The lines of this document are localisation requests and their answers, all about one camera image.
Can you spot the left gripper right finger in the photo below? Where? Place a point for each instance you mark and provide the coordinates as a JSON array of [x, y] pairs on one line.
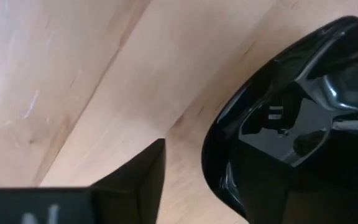
[[291, 199]]

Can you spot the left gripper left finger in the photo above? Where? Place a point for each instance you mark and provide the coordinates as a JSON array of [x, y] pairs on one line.
[[135, 189]]

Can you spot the black leaf-shaped plate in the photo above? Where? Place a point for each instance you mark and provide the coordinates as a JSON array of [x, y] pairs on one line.
[[291, 71]]

